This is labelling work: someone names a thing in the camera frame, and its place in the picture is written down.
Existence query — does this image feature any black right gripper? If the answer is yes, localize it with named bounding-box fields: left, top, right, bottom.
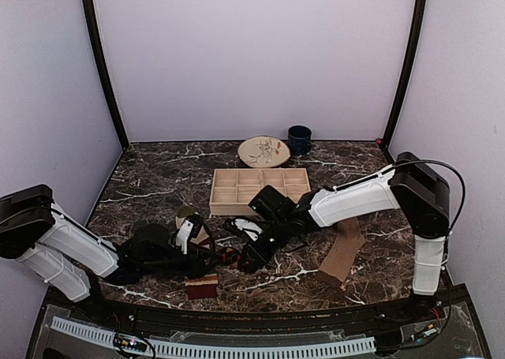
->
left=238, top=218, right=292, bottom=269

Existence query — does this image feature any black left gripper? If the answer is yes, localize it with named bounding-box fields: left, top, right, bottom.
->
left=140, top=241, right=223, bottom=281

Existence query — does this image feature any black argyle sock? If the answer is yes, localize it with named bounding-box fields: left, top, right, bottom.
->
left=217, top=246, right=246, bottom=271

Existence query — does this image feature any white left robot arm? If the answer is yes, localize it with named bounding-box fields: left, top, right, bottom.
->
left=1, top=184, right=218, bottom=324

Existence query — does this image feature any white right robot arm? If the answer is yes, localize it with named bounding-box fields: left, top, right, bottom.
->
left=238, top=151, right=451, bottom=323

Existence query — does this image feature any wooden compartment tray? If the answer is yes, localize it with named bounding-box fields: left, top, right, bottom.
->
left=209, top=168, right=311, bottom=216

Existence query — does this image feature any beige striped sock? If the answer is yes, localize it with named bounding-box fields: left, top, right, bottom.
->
left=174, top=207, right=219, bottom=300

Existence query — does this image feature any tan plain sock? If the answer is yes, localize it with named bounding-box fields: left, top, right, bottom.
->
left=316, top=218, right=365, bottom=287

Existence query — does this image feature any patterned ceramic plate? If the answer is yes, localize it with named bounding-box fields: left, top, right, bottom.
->
left=238, top=136, right=290, bottom=168

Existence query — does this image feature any dark blue mug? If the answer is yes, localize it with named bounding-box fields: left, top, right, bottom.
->
left=287, top=125, right=312, bottom=156

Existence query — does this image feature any white slotted cable duct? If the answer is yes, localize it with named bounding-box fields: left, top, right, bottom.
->
left=50, top=316, right=376, bottom=359

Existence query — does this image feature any left black corner post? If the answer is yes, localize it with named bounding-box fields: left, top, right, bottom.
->
left=81, top=0, right=129, bottom=151

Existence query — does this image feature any black corner post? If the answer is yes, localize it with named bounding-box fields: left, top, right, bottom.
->
left=381, top=0, right=427, bottom=151
left=81, top=0, right=129, bottom=151

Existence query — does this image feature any right black corner post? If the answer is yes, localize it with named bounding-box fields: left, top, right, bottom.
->
left=381, top=0, right=427, bottom=151

